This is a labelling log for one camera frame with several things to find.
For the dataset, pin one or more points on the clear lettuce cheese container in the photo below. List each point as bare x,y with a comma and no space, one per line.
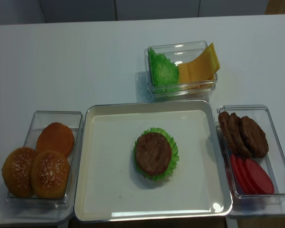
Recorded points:
178,54

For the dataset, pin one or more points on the yellow cheese slice stack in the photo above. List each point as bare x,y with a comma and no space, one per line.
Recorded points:
204,66

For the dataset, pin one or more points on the brown patty on tray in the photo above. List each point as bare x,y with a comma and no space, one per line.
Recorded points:
152,154

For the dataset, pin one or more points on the lettuce leaf in container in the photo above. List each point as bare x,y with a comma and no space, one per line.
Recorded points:
164,72

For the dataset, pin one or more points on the lettuce leaf on tray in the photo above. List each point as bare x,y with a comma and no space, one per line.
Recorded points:
174,156

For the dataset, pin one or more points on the clear bun container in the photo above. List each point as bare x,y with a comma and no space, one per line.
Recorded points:
40,120

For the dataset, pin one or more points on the white serving tray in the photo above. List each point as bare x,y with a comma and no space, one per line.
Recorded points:
109,187

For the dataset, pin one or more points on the left brown patty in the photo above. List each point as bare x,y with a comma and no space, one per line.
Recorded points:
223,122

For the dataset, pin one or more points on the plain bun bottom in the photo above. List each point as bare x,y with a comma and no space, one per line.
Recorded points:
56,137

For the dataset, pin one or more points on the middle brown patty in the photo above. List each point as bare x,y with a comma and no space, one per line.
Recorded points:
233,125

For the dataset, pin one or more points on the right sesame bun top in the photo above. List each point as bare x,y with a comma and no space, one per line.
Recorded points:
49,175

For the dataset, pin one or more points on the sesame bun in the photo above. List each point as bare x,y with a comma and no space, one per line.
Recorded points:
16,171
49,175

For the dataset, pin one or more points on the middle red tomato slice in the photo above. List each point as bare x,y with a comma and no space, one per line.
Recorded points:
245,173

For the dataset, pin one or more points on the right brown patty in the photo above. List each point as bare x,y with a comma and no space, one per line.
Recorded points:
253,137

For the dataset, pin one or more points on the left red tomato slice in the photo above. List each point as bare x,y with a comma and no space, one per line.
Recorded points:
239,175

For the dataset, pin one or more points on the clear patty tomato container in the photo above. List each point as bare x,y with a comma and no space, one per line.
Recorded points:
273,163

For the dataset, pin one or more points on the left sesame bun top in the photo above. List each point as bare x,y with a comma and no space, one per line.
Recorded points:
16,171

